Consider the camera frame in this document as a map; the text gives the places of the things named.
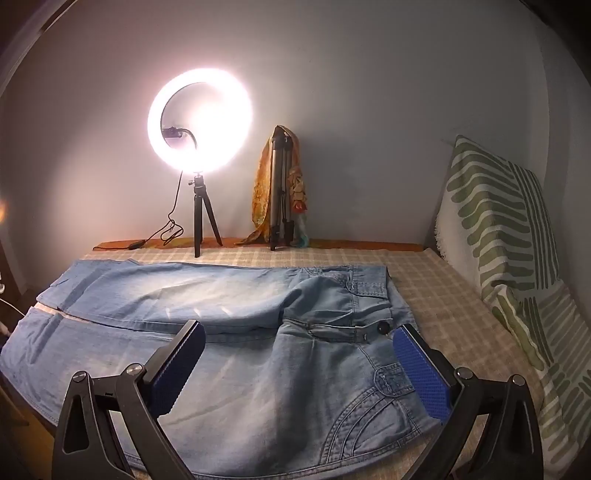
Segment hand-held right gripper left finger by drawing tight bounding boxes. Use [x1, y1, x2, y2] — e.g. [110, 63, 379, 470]
[52, 319, 206, 480]

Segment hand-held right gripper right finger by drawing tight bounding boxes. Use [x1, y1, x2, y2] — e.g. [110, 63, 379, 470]
[392, 323, 544, 480]

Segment blue denim pants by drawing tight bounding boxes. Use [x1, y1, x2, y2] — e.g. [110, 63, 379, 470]
[0, 259, 446, 480]

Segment orange wooden bed edge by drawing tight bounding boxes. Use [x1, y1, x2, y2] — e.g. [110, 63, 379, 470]
[92, 237, 426, 253]

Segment green striped white pillow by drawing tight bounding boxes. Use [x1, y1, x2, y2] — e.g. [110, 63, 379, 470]
[480, 277, 591, 467]
[434, 135, 561, 370]

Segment silver folded tripod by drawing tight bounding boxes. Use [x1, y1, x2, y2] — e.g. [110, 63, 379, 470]
[268, 126, 296, 251]

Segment wooden framed object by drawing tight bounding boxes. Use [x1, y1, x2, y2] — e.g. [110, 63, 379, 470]
[235, 126, 309, 247]

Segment black phone holder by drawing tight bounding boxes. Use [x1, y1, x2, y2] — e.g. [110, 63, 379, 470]
[161, 126, 199, 151]

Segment black ring light tripod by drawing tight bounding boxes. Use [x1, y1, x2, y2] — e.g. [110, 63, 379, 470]
[187, 171, 223, 258]

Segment black power cable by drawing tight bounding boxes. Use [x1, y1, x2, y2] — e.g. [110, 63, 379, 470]
[95, 173, 185, 251]

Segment round ring light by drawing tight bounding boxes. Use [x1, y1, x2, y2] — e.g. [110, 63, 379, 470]
[148, 68, 254, 175]

